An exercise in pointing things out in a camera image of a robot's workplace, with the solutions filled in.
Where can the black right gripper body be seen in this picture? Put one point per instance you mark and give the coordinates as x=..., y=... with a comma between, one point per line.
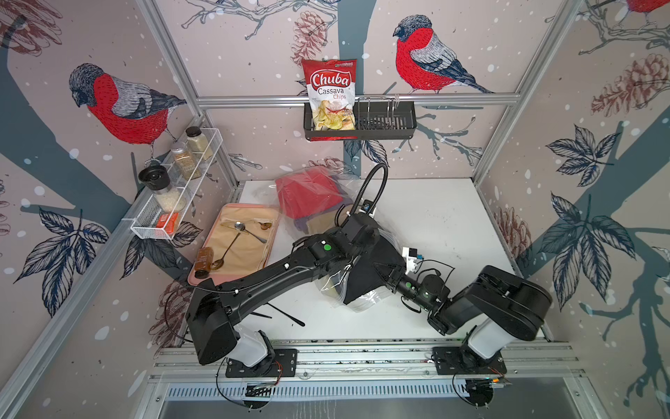
x=407, y=288

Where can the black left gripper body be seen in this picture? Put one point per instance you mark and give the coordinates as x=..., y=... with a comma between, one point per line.
x=368, y=248

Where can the black trousers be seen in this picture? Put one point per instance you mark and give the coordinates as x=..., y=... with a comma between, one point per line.
x=366, y=283

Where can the clear plastic vacuum bag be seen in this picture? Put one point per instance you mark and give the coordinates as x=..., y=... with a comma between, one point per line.
x=332, y=281

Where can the beige knitted garment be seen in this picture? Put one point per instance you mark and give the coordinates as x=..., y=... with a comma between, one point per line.
x=325, y=221

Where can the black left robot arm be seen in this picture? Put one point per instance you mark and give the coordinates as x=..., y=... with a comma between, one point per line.
x=215, y=313

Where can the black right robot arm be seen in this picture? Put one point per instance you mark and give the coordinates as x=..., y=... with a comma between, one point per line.
x=514, y=309

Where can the red Chuba cassava chips bag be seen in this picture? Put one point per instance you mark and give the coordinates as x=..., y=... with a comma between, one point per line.
x=331, y=91

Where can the red folded garment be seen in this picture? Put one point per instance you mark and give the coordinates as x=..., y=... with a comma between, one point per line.
x=308, y=192

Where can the black plastic fork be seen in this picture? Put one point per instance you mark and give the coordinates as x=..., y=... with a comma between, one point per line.
x=289, y=316

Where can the pink tray with beige mat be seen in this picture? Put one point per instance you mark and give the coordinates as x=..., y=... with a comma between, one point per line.
x=243, y=212

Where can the metal spoon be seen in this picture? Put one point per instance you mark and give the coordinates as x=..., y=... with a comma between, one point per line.
x=240, y=246

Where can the amber sauce bottle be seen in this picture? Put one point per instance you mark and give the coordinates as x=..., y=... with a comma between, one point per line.
x=203, y=263

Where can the brown spice jar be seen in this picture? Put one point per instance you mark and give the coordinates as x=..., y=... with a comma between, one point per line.
x=185, y=161

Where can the yellow spice jar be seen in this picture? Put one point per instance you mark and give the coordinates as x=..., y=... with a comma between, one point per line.
x=198, y=142

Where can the clear acrylic spice shelf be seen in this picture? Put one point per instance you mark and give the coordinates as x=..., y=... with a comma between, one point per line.
x=143, y=224

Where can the small red packet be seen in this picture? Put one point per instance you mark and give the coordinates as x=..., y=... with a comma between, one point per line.
x=168, y=222

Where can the black lid spice jar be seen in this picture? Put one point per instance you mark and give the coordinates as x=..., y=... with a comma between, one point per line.
x=167, y=196

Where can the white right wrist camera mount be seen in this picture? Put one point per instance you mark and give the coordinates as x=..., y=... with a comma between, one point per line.
x=412, y=258

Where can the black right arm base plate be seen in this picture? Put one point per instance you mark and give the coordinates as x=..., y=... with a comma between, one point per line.
x=462, y=361

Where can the black wire wall basket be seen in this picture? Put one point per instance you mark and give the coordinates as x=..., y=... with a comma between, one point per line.
x=389, y=120

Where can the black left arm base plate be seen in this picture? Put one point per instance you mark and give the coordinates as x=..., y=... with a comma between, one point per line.
x=279, y=364

